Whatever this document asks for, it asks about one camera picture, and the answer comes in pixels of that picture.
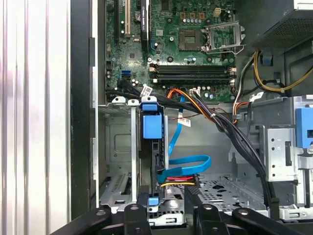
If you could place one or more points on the CPU socket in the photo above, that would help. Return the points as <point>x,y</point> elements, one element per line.
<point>189,39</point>

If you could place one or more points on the green motherboard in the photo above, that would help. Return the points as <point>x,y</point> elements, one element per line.
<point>171,31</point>

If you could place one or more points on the beige expansion slot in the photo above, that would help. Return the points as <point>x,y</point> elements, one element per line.
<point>127,19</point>

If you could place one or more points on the grey power supply unit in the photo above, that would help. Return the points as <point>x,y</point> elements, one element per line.
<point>281,29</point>

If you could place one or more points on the hard disk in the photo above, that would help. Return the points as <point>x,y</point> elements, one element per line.
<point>151,126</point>

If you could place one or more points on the black PC case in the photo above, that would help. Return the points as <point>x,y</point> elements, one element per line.
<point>80,98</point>

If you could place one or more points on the black graphics card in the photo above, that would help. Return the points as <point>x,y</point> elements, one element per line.
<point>144,24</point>

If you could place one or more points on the grey disk bay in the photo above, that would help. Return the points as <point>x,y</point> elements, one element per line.
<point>119,147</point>

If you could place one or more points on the blue drive latch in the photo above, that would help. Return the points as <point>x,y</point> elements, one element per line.
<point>304,127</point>

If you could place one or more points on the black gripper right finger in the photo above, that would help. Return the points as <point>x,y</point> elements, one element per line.
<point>207,220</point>

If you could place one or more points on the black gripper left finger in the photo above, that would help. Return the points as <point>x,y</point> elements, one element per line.
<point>137,220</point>

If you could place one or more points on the metal socket cover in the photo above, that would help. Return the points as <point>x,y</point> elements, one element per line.
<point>236,34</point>

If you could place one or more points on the metal locking lever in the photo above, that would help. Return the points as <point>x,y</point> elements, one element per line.
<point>222,52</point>

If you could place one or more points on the grey optical drive cage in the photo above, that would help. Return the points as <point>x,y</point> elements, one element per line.
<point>278,147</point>

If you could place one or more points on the black RAM slot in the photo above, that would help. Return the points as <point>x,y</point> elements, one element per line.
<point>193,68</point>
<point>193,79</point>

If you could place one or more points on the black expansion slot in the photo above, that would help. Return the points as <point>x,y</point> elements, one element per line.
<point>117,22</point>

